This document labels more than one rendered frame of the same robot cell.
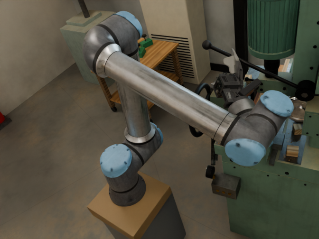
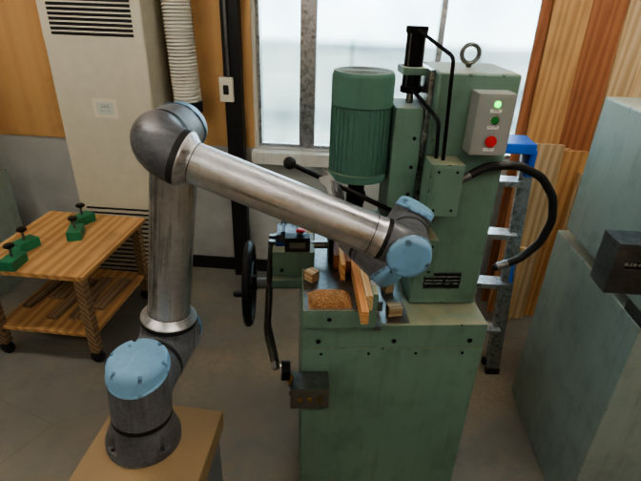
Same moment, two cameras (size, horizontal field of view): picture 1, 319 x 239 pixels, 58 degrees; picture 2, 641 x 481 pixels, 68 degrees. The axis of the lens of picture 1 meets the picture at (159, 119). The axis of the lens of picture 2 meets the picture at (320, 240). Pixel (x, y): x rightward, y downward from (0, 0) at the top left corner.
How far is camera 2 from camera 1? 0.53 m
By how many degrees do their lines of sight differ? 37
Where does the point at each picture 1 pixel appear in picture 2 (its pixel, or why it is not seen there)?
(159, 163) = not seen: hidden behind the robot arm
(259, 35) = (352, 153)
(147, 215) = (200, 466)
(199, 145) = (206, 378)
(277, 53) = (371, 177)
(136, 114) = (180, 275)
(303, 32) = (398, 150)
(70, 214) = not seen: outside the picture
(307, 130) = not seen: hidden behind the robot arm
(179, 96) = (316, 196)
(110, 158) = (130, 363)
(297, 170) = (407, 332)
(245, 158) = (414, 262)
